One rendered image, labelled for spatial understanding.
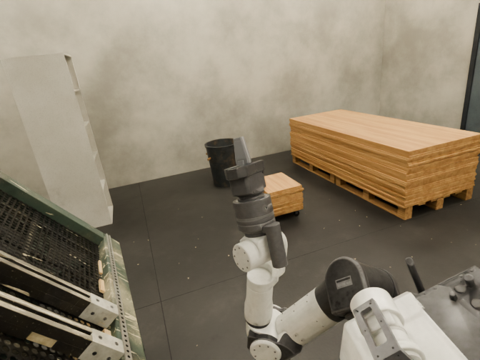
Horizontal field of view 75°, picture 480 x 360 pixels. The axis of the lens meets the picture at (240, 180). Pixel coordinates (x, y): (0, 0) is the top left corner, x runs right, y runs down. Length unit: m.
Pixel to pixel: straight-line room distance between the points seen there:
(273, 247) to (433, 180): 3.35
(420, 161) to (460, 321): 3.11
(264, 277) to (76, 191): 3.64
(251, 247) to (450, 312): 0.37
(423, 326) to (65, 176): 3.95
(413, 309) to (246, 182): 0.38
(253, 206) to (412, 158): 2.99
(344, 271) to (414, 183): 3.04
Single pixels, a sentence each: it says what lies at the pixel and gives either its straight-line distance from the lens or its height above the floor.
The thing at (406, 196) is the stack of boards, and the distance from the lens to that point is 3.73.
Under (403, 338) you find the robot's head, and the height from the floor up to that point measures 1.44.
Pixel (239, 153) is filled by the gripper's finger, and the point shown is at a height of 1.61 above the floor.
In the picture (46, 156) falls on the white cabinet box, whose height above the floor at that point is 1.01.
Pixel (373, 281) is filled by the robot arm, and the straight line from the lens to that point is 0.76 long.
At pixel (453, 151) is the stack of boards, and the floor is 0.65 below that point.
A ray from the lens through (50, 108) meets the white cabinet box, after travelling 4.07.
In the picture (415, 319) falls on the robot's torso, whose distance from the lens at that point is 0.66.
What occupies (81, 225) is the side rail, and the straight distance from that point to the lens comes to 2.00.
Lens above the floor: 1.81
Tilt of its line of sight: 21 degrees down
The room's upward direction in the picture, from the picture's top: 6 degrees counter-clockwise
